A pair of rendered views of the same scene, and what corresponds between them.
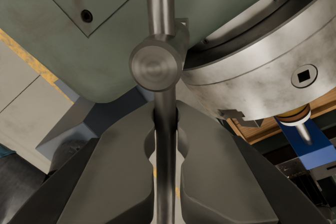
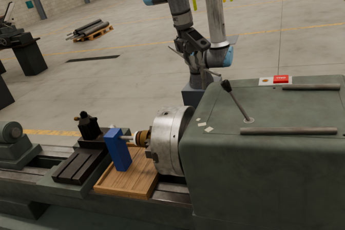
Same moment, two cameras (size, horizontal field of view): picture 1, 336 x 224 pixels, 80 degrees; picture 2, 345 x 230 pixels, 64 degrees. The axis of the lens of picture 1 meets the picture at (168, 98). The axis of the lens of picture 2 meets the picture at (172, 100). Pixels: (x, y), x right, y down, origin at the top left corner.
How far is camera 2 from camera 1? 1.06 m
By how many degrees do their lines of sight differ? 34
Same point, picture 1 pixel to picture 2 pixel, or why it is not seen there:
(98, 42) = (218, 88)
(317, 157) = (113, 132)
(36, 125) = not seen: hidden behind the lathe
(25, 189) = (210, 59)
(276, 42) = (180, 111)
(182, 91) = not seen: hidden behind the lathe
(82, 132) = not seen: hidden behind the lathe
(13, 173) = (216, 61)
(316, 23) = (175, 119)
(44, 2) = (234, 86)
